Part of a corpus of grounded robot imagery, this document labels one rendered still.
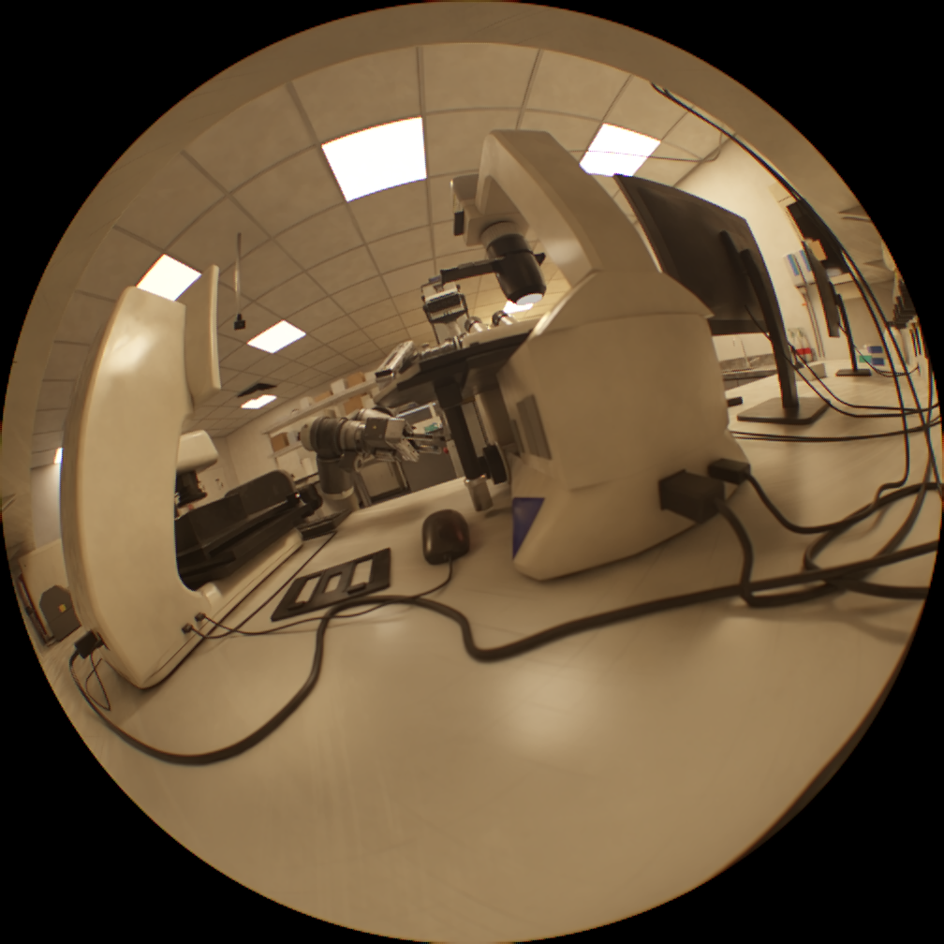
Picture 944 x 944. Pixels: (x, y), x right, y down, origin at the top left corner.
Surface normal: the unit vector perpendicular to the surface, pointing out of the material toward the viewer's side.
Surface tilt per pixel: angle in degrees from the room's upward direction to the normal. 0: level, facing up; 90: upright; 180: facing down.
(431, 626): 0
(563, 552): 90
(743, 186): 90
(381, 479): 90
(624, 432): 90
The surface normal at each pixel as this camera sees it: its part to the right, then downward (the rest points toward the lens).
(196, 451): 0.90, -0.43
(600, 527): -0.15, 0.23
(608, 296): 0.11, 0.26
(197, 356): 0.39, 0.00
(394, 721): -0.30, -0.94
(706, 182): -0.95, 0.31
